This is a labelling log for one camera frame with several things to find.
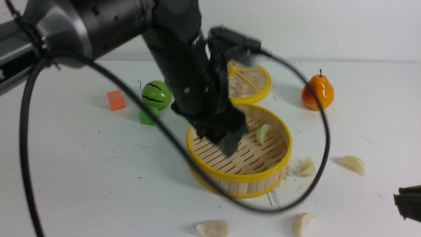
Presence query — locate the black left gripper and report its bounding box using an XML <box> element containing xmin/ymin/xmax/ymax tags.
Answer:
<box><xmin>171</xmin><ymin>42</ymin><xmax>248</xmax><ymax>158</ymax></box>

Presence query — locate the woven bamboo steamer lid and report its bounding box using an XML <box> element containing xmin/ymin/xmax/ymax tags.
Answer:
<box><xmin>227</xmin><ymin>60</ymin><xmax>272</xmax><ymax>104</ymax></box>

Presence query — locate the green cube block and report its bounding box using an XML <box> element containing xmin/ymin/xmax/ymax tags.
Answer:
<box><xmin>139</xmin><ymin>106</ymin><xmax>160</xmax><ymax>126</ymax></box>

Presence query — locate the pale dumpling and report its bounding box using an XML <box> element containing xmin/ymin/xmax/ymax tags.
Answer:
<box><xmin>255</xmin><ymin>124</ymin><xmax>273</xmax><ymax>145</ymax></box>
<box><xmin>299</xmin><ymin>156</ymin><xmax>317</xmax><ymax>177</ymax></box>
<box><xmin>336</xmin><ymin>155</ymin><xmax>366</xmax><ymax>176</ymax></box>

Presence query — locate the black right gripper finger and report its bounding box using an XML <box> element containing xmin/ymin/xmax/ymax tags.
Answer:
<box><xmin>393</xmin><ymin>185</ymin><xmax>421</xmax><ymax>222</ymax></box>

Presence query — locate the orange cube block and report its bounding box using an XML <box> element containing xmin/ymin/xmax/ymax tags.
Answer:
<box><xmin>107</xmin><ymin>90</ymin><xmax>125</xmax><ymax>111</ymax></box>

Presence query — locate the black camera cable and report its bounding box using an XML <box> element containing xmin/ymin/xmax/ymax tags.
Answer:
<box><xmin>4</xmin><ymin>0</ymin><xmax>331</xmax><ymax>237</ymax></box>

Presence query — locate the orange toy pear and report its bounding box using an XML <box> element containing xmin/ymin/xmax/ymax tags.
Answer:
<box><xmin>301</xmin><ymin>69</ymin><xmax>335</xmax><ymax>111</ymax></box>

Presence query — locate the white dumpling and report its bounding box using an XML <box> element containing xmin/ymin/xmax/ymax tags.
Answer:
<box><xmin>196</xmin><ymin>221</ymin><xmax>230</xmax><ymax>237</ymax></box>
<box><xmin>293</xmin><ymin>213</ymin><xmax>317</xmax><ymax>237</ymax></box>

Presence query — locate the bamboo steamer tray yellow rim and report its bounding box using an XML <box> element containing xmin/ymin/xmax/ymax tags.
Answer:
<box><xmin>186</xmin><ymin>104</ymin><xmax>293</xmax><ymax>198</ymax></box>

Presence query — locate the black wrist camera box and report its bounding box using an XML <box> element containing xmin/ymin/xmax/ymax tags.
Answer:
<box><xmin>207</xmin><ymin>26</ymin><xmax>262</xmax><ymax>68</ymax></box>

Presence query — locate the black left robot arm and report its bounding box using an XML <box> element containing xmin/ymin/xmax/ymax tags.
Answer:
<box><xmin>1</xmin><ymin>0</ymin><xmax>247</xmax><ymax>157</ymax></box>

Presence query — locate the green toy watermelon ball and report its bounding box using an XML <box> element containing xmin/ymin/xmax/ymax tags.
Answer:
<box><xmin>138</xmin><ymin>80</ymin><xmax>172</xmax><ymax>110</ymax></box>

